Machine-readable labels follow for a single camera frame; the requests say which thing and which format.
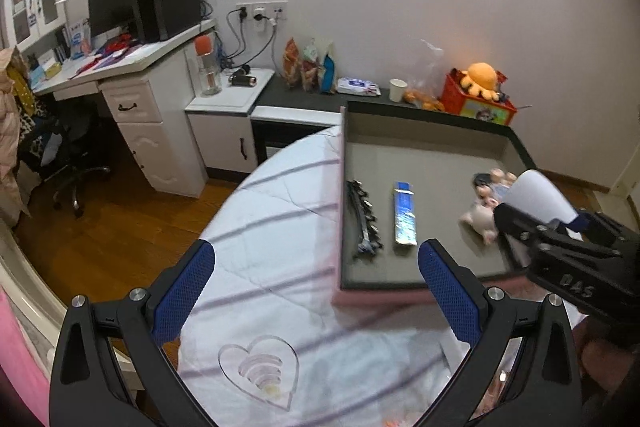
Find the black hair clip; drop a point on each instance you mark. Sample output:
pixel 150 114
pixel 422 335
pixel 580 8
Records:
pixel 362 217

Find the white desk with drawers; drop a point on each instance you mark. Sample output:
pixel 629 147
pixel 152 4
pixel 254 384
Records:
pixel 150 137

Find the clear plastic bag of oranges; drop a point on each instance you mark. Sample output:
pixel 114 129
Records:
pixel 425 77

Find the white paper cup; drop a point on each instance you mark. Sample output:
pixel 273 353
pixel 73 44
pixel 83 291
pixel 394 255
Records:
pixel 397 91

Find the black top low cabinet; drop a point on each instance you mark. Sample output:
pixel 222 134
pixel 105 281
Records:
pixel 295 102

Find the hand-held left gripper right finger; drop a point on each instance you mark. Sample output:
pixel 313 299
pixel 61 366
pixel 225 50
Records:
pixel 447 292

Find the pink box with black rim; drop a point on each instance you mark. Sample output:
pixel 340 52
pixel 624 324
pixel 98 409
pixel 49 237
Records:
pixel 435 177

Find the orange snack bag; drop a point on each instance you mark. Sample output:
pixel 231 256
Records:
pixel 292 64

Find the pink fuzzy blanket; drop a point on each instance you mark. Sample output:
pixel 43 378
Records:
pixel 17 357

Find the water bottle with orange lid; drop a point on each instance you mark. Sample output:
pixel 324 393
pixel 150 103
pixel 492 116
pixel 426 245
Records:
pixel 209 67

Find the white nightstand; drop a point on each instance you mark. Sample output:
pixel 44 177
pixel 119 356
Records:
pixel 220 132

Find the wet wipes pack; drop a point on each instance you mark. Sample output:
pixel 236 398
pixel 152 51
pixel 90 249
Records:
pixel 357 87

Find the pink coat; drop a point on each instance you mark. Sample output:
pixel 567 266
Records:
pixel 9 132

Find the pale snack bag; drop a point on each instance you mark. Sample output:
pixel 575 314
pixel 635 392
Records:
pixel 310 69

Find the white glass door cabinet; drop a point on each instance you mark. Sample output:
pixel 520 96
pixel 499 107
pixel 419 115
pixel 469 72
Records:
pixel 30 2

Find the person's right hand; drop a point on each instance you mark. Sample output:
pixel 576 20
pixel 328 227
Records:
pixel 612 364

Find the red storage box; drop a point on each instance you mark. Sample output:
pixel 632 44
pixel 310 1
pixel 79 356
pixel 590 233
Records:
pixel 487 112

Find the blue snack bag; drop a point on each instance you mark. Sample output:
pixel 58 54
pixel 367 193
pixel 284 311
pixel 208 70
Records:
pixel 327 72

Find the small black device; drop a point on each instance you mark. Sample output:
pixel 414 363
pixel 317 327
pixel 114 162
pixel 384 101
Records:
pixel 242 79

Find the long blue foil box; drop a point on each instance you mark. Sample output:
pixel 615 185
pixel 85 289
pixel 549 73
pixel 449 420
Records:
pixel 404 217

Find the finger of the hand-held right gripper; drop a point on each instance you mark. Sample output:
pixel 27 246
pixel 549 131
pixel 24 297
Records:
pixel 517 232
pixel 590 224

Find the white door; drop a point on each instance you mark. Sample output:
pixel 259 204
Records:
pixel 625 157

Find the black office chair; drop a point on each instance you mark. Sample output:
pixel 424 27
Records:
pixel 65 152

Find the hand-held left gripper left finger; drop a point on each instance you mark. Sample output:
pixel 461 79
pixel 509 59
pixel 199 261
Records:
pixel 182 292

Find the white plug adapter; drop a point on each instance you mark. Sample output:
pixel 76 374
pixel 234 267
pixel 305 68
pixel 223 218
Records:
pixel 261 22

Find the blue and white box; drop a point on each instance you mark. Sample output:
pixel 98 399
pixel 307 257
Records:
pixel 78 39

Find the red and purple papers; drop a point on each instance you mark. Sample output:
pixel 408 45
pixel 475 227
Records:
pixel 112 52

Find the small doll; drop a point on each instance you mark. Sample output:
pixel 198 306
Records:
pixel 480 217

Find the orange plush octopus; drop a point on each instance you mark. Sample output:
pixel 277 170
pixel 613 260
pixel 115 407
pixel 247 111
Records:
pixel 482 77

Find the white bed frame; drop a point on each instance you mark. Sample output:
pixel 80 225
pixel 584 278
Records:
pixel 40 302

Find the white wall socket strip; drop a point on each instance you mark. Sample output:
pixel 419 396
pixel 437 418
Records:
pixel 277 9

